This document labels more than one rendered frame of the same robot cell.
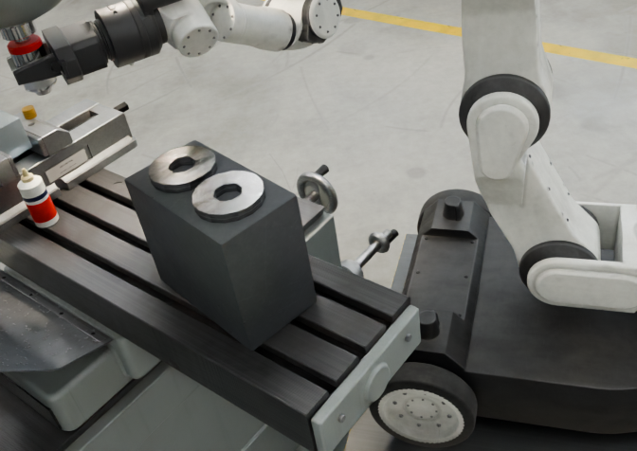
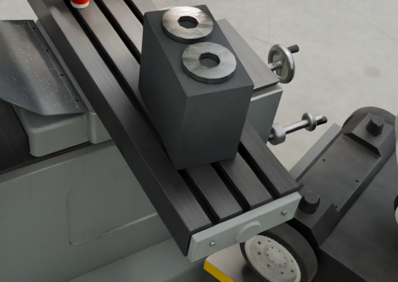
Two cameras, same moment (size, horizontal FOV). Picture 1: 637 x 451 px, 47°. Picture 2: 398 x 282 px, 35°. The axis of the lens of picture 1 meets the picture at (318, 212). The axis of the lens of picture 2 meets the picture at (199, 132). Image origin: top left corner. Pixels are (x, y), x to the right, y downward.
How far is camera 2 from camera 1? 0.18 m
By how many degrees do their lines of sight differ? 11
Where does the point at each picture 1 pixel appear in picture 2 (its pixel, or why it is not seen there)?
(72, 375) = (51, 121)
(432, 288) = (328, 177)
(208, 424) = (125, 192)
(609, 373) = not seen: outside the picture
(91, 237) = (104, 31)
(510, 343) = (361, 244)
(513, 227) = not seen: outside the picture
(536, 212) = not seen: outside the picture
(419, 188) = (368, 85)
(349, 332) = (246, 190)
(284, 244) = (230, 113)
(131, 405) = (80, 157)
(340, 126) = (333, 5)
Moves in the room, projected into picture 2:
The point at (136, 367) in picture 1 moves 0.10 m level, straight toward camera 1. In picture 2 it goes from (96, 135) to (95, 172)
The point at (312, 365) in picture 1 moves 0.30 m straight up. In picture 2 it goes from (210, 200) to (240, 71)
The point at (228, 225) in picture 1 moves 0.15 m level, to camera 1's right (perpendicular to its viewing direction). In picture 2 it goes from (198, 84) to (289, 111)
